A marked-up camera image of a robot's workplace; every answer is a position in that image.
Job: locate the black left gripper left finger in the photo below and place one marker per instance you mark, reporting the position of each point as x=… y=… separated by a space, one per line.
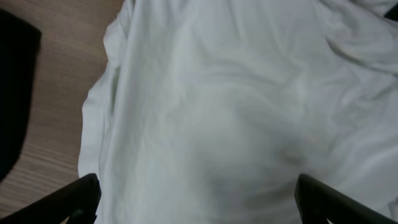
x=74 y=203

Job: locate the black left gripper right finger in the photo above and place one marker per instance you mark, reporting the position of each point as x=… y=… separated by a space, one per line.
x=320 y=204

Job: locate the white t-shirt black print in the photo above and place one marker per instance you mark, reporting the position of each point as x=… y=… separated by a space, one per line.
x=208 y=111

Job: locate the black polo shirt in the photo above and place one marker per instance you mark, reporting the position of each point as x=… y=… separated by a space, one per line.
x=20 y=46

